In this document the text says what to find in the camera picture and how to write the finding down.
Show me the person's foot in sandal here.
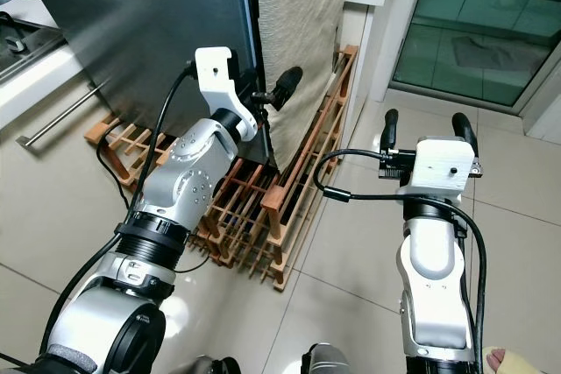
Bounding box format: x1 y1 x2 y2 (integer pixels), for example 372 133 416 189
484 346 536 374

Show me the cream kitchen cabinet run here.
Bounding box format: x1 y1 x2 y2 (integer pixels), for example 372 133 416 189
0 6 141 305

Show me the wooden wine rack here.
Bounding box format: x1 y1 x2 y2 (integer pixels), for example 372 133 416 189
85 46 359 292

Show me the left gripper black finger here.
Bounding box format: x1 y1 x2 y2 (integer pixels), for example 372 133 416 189
272 66 303 112

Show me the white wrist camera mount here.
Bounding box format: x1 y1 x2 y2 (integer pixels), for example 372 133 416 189
399 138 479 200
195 46 259 140

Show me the grey right robot foot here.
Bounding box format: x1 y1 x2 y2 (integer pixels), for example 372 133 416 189
302 343 352 374

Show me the grey left robot foot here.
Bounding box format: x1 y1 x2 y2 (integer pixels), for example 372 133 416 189
167 355 242 374

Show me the steel gas hob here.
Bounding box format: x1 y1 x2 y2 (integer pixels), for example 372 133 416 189
0 11 55 58

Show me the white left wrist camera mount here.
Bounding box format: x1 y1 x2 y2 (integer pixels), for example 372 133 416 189
195 46 259 140

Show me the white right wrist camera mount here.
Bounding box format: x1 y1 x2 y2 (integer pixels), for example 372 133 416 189
399 138 479 200

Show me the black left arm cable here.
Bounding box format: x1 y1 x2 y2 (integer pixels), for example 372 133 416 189
44 63 198 366

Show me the green tinted glass sliding door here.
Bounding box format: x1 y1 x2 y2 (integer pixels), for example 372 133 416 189
390 0 561 112

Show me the beige ribbed towel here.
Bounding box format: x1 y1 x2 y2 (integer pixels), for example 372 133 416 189
254 0 350 173

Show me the grey robot foot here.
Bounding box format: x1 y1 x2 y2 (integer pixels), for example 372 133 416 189
167 355 242 374
302 343 352 374

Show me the metal cabinet bar handle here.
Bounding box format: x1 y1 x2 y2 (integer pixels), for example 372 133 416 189
16 81 110 147

